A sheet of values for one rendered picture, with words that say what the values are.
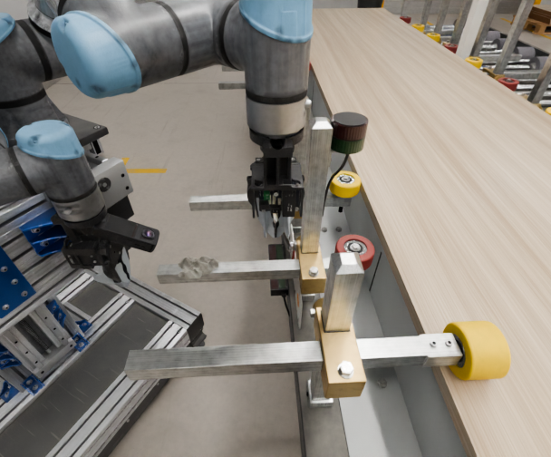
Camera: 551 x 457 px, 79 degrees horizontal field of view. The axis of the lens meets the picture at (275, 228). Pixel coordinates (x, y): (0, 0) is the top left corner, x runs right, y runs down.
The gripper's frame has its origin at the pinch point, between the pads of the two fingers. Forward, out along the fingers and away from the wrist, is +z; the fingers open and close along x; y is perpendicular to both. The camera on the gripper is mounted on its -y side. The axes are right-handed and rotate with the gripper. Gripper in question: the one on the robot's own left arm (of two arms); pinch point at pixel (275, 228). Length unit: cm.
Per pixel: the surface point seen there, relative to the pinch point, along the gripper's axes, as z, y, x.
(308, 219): 4.1, -6.8, 6.8
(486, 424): 10.5, 28.8, 27.5
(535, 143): 11, -48, 82
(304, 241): 10.1, -6.8, 6.5
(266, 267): 14.7, -3.9, -1.7
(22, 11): 30, -372, -248
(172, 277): 15.8, -2.5, -21.5
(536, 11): 75, -630, 479
